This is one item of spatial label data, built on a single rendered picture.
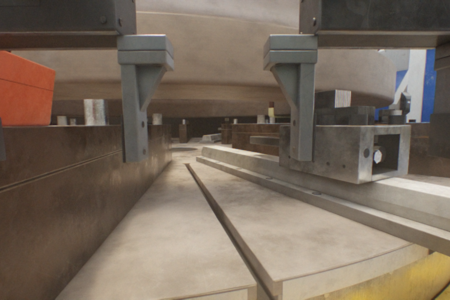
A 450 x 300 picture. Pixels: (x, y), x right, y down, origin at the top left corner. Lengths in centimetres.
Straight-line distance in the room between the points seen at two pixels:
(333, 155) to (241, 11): 78
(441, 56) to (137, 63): 27
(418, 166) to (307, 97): 201
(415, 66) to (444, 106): 680
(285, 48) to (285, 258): 63
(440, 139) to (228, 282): 51
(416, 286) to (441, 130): 94
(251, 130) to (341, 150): 168
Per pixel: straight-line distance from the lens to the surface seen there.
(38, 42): 27
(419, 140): 218
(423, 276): 121
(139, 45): 21
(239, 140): 271
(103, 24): 22
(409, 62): 686
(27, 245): 59
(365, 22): 23
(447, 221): 100
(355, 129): 99
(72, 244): 73
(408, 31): 25
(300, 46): 21
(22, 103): 58
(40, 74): 63
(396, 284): 106
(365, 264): 84
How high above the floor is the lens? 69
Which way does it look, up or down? 6 degrees down
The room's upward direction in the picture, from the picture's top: straight up
